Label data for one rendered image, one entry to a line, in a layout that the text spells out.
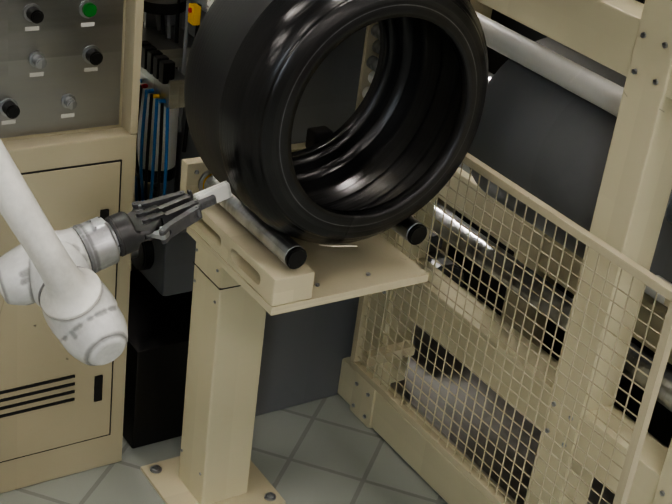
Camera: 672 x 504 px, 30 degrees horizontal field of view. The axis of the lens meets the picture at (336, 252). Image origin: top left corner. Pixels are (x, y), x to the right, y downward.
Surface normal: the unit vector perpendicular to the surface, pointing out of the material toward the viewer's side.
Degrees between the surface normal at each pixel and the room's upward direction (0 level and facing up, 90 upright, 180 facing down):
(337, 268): 0
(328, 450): 0
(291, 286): 90
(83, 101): 90
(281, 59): 69
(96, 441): 90
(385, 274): 0
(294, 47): 64
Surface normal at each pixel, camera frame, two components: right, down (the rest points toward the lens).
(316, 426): 0.12, -0.88
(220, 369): 0.53, 0.45
